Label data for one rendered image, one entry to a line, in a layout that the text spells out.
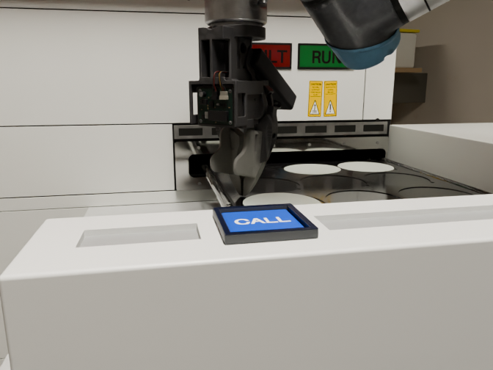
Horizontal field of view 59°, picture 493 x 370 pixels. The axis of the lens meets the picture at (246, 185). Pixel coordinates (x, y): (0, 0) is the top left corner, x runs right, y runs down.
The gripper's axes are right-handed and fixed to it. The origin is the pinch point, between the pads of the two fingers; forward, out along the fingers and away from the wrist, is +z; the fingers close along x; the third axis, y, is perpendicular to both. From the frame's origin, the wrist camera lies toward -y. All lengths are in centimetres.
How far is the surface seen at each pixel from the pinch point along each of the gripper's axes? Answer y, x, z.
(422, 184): -20.7, 18.2, 1.6
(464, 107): -290, -15, 3
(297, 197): -2.6, 6.5, 1.4
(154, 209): -6.8, -25.5, 9.4
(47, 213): 4.5, -42.2, 10.1
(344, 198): -6.3, 11.6, 1.6
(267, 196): -0.8, 2.9, 1.3
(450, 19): -303, -33, -58
